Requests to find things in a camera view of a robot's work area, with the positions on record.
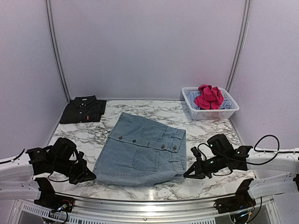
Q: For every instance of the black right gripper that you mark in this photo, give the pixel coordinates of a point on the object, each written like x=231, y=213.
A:
x=198, y=167

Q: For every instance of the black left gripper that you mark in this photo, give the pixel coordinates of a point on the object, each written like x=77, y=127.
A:
x=82, y=169

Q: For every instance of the grey denim jeans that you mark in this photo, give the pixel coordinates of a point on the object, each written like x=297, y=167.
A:
x=141, y=152

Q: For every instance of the black pinstriped shirt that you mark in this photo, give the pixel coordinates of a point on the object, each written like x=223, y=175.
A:
x=83, y=110

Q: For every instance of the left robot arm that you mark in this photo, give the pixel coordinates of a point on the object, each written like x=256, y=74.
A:
x=20, y=176

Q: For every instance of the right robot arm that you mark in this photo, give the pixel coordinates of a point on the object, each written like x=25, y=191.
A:
x=285, y=163

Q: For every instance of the white plastic laundry basket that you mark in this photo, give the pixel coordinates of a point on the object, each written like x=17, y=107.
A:
x=201, y=114

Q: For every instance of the red garment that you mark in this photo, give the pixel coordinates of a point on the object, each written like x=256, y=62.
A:
x=210, y=98

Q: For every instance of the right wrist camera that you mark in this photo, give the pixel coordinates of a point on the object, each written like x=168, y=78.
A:
x=197, y=153

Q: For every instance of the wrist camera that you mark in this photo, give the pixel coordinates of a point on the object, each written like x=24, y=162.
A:
x=79, y=156
x=197, y=153

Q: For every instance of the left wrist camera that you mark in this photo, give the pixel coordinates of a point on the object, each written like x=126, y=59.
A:
x=79, y=156

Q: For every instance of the aluminium front rail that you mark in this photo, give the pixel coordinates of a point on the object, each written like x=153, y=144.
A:
x=102, y=211

